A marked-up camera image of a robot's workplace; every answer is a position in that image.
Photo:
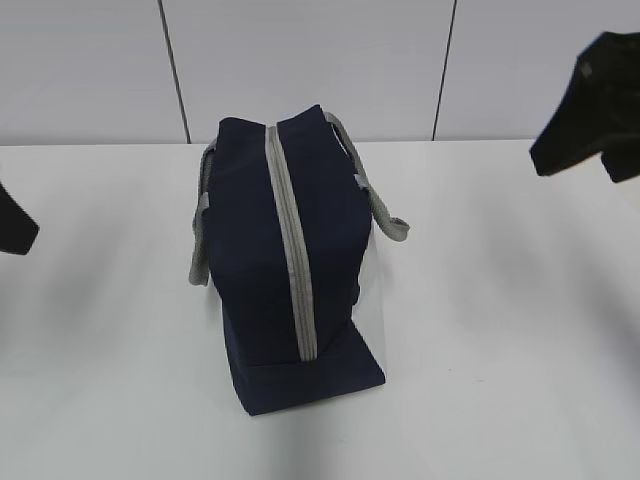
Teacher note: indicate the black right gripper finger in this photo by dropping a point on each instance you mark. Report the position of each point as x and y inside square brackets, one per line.
[18, 230]

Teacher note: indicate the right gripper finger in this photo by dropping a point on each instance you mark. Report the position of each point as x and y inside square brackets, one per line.
[622, 162]
[599, 109]

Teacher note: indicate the navy blue lunch bag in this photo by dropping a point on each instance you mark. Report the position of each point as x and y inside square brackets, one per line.
[283, 220]

